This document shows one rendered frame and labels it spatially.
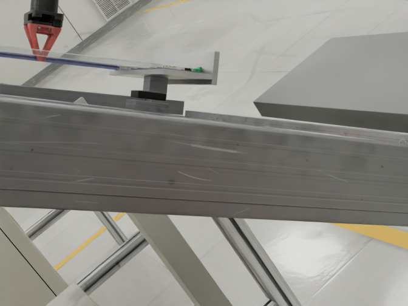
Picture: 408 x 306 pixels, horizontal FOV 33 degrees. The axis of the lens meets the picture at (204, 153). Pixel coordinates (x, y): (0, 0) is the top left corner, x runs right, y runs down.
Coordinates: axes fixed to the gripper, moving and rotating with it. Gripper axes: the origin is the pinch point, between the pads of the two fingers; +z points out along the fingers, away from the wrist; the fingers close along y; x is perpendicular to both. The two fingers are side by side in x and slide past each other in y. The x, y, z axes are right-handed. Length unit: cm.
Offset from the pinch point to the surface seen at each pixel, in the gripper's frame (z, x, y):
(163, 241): 36.5, 26.4, 13.6
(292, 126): 9, 17, 75
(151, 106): 8.3, 10.7, 40.9
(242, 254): 34, 32, 38
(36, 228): 56, 25, -107
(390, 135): 9, 17, 93
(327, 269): 48, 83, -5
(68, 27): -83, 171, -700
